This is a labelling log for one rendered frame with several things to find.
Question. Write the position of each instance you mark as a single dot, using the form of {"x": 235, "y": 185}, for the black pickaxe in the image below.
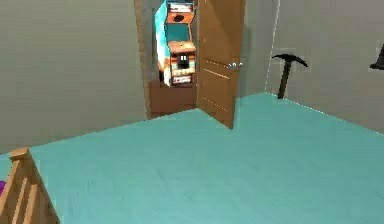
{"x": 286, "y": 71}

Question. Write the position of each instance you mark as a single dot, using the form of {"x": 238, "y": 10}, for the orange and blue arcade machine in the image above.
{"x": 178, "y": 43}

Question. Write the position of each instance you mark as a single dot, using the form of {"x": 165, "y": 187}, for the black wall object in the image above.
{"x": 379, "y": 61}

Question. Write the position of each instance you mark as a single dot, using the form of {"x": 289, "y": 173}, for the wooden slatted bed frame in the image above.
{"x": 23, "y": 193}

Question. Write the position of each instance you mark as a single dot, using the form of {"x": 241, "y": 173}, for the purple cloth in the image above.
{"x": 1, "y": 186}

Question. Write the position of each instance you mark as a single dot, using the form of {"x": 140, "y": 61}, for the brown wooden room door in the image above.
{"x": 216, "y": 50}

